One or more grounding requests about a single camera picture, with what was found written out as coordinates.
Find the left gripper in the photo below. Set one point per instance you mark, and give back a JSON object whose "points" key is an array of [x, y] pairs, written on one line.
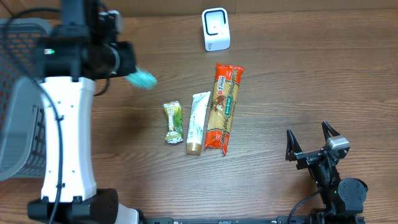
{"points": [[127, 49]]}

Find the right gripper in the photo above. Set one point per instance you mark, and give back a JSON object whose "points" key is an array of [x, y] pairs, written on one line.
{"points": [[295, 152]]}

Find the teal wet wipes packet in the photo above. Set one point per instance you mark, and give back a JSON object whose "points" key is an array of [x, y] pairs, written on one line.
{"points": [[142, 79]]}

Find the green snack packet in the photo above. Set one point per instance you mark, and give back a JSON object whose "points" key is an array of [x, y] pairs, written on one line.
{"points": [[173, 112]]}

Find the orange spaghetti packet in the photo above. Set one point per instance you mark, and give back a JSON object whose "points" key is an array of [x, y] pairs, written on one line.
{"points": [[222, 106]]}

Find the white cream tube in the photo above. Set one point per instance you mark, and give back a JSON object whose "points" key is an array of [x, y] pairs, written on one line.
{"points": [[196, 123]]}

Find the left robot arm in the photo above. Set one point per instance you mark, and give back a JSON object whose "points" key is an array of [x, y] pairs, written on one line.
{"points": [[82, 49]]}

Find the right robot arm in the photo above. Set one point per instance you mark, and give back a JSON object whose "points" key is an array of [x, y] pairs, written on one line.
{"points": [[342, 198]]}

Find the white barcode scanner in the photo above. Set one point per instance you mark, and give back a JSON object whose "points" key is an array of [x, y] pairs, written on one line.
{"points": [[216, 29]]}

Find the grey plastic basket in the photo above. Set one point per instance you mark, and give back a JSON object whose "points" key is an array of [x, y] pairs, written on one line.
{"points": [[23, 149]]}

